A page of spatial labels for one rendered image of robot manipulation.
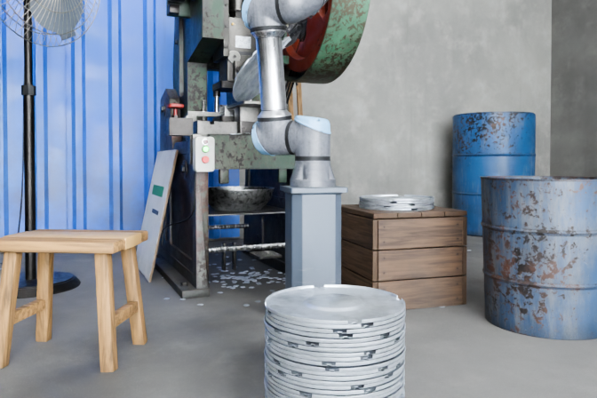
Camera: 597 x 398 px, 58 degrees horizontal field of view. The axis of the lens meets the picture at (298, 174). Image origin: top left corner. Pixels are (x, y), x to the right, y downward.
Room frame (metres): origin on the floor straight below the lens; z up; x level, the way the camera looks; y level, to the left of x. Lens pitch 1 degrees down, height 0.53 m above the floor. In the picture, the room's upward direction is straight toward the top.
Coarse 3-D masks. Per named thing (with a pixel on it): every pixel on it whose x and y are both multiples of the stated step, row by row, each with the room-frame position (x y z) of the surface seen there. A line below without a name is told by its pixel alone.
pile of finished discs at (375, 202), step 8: (360, 200) 2.11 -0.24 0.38; (368, 200) 2.14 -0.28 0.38; (376, 200) 2.02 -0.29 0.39; (384, 200) 2.00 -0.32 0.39; (392, 200) 2.02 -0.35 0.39; (400, 200) 1.98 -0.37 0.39; (408, 200) 1.98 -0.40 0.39; (416, 200) 1.99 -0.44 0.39; (424, 200) 2.01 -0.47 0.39; (432, 200) 2.13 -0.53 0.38; (368, 208) 2.04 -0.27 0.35; (376, 208) 2.01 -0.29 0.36; (384, 208) 2.07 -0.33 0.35; (392, 208) 1.99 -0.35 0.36; (400, 208) 1.98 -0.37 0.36; (408, 208) 1.98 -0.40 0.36; (416, 208) 1.99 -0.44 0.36; (424, 208) 2.01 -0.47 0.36; (432, 208) 2.05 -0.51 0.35
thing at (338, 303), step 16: (304, 288) 1.25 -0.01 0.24; (336, 288) 1.25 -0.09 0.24; (352, 288) 1.25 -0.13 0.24; (368, 288) 1.23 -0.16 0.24; (272, 304) 1.11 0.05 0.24; (288, 304) 1.11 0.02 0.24; (304, 304) 1.11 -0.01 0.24; (320, 304) 1.09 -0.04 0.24; (336, 304) 1.09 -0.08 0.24; (352, 304) 1.09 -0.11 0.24; (368, 304) 1.11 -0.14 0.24; (384, 304) 1.11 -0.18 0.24; (400, 304) 1.11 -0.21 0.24; (304, 320) 0.99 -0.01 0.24; (320, 320) 0.98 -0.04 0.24; (336, 320) 1.00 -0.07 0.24; (368, 320) 0.98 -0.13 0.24
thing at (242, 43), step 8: (232, 24) 2.39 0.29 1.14; (240, 24) 2.41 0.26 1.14; (232, 32) 2.40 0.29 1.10; (240, 32) 2.41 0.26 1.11; (248, 32) 2.43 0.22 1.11; (232, 40) 2.40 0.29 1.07; (240, 40) 2.41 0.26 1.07; (248, 40) 2.43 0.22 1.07; (232, 48) 2.40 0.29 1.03; (240, 48) 2.41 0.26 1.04; (248, 48) 2.43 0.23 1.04; (256, 48) 2.44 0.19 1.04; (232, 56) 2.38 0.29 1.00; (240, 56) 2.41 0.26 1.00; (248, 56) 2.43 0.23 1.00; (224, 64) 2.43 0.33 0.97; (232, 64) 2.40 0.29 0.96; (240, 64) 2.38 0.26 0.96; (224, 72) 2.43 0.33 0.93; (232, 72) 2.40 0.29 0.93; (224, 80) 2.43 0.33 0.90; (232, 80) 2.40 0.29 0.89
